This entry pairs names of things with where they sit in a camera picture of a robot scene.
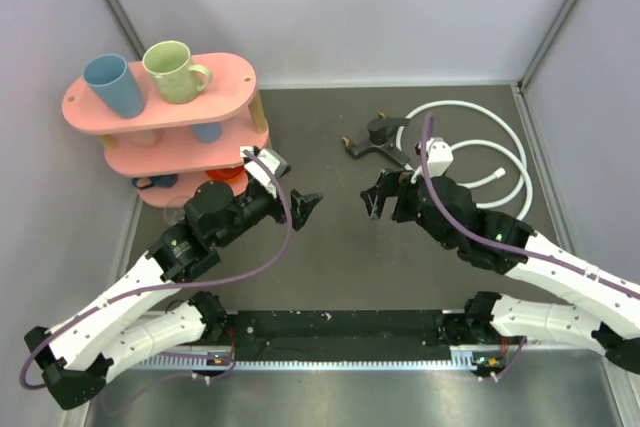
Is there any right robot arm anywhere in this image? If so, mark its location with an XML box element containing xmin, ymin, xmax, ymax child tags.
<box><xmin>360</xmin><ymin>170</ymin><xmax>639</xmax><ymax>373</ymax></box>

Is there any pink cup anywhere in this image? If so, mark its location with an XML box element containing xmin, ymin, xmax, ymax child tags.
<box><xmin>128</xmin><ymin>130</ymin><xmax>162</xmax><ymax>147</ymax></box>

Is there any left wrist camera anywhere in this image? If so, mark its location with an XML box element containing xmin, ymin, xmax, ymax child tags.
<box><xmin>240</xmin><ymin>146</ymin><xmax>290</xmax><ymax>198</ymax></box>

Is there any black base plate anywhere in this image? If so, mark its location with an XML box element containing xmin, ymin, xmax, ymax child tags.
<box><xmin>228</xmin><ymin>310</ymin><xmax>451</xmax><ymax>362</ymax></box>

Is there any blue tumbler cup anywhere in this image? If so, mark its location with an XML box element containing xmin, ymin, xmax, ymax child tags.
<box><xmin>83</xmin><ymin>54</ymin><xmax>145</xmax><ymax>119</ymax></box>

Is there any orange bowl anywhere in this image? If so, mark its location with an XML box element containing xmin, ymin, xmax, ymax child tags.
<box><xmin>205</xmin><ymin>165</ymin><xmax>245</xmax><ymax>183</ymax></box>

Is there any white shower hose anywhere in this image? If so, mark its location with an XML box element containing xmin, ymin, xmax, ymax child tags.
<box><xmin>395</xmin><ymin>100</ymin><xmax>533</xmax><ymax>222</ymax></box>

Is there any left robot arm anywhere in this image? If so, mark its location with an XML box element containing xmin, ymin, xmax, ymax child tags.
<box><xmin>24</xmin><ymin>180</ymin><xmax>323</xmax><ymax>410</ymax></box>

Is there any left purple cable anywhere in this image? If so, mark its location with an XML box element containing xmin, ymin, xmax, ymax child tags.
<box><xmin>18</xmin><ymin>154</ymin><xmax>295</xmax><ymax>392</ymax></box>

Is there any black faucet mixer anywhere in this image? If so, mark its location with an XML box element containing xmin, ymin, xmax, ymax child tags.
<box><xmin>342</xmin><ymin>113</ymin><xmax>411</xmax><ymax>166</ymax></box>

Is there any clear plastic cup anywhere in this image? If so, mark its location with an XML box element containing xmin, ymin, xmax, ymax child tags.
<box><xmin>163</xmin><ymin>196</ymin><xmax>190</xmax><ymax>226</ymax></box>

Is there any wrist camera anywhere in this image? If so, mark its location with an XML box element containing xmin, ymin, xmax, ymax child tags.
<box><xmin>240</xmin><ymin>146</ymin><xmax>290</xmax><ymax>198</ymax></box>
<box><xmin>426</xmin><ymin>137</ymin><xmax>454</xmax><ymax>177</ymax></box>

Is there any small blue cup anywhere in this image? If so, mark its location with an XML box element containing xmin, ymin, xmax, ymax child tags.
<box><xmin>191</xmin><ymin>122</ymin><xmax>222</xmax><ymax>143</ymax></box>

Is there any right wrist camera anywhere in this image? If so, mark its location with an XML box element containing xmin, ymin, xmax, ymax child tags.
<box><xmin>426</xmin><ymin>137</ymin><xmax>454</xmax><ymax>177</ymax></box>

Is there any aluminium cable rail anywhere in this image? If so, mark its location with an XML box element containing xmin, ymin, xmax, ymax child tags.
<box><xmin>130</xmin><ymin>348</ymin><xmax>506</xmax><ymax>372</ymax></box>

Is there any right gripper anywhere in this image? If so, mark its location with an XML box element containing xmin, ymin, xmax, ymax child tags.
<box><xmin>360</xmin><ymin>165</ymin><xmax>456</xmax><ymax>251</ymax></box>

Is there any pink three-tier shelf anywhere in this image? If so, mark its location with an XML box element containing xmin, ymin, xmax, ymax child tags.
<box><xmin>62</xmin><ymin>53</ymin><xmax>270</xmax><ymax>208</ymax></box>

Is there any green ceramic mug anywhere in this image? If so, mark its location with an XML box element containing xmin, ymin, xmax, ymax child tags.
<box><xmin>142</xmin><ymin>40</ymin><xmax>213</xmax><ymax>104</ymax></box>

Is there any blue toy object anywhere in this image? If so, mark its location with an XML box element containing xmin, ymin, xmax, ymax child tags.
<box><xmin>131</xmin><ymin>174</ymin><xmax>178</xmax><ymax>190</ymax></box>

